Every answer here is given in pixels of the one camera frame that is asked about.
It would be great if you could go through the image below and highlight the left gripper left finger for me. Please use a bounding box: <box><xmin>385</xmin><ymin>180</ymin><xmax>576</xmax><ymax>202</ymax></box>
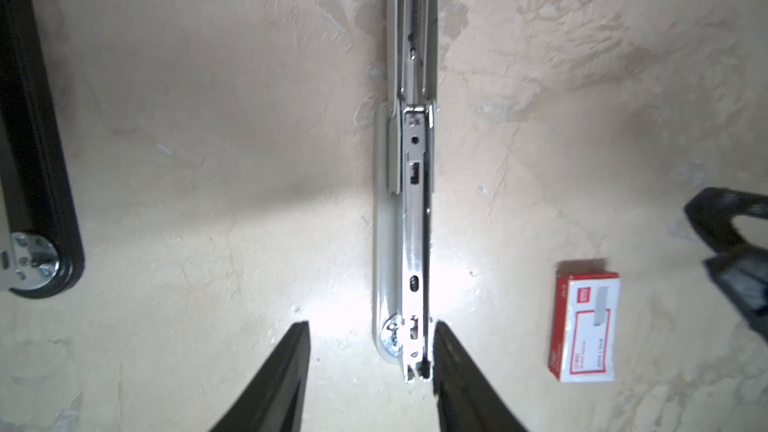
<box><xmin>211</xmin><ymin>321</ymin><xmax>311</xmax><ymax>432</ymax></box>

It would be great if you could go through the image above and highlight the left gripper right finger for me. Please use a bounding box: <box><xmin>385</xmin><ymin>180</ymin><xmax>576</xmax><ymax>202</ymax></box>
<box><xmin>433</xmin><ymin>321</ymin><xmax>527</xmax><ymax>432</ymax></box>

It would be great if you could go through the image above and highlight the red white staple box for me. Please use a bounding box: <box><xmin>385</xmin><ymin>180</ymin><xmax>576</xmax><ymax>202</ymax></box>
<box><xmin>548</xmin><ymin>271</ymin><xmax>621</xmax><ymax>383</ymax></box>

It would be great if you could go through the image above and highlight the grey silver stapler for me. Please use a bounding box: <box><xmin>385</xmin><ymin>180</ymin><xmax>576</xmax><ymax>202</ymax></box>
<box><xmin>373</xmin><ymin>0</ymin><xmax>439</xmax><ymax>383</ymax></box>

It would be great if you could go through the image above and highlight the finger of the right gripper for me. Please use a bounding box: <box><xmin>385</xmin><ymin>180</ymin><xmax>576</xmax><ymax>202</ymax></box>
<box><xmin>704</xmin><ymin>245</ymin><xmax>767</xmax><ymax>341</ymax></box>
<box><xmin>684</xmin><ymin>187</ymin><xmax>767</xmax><ymax>252</ymax></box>

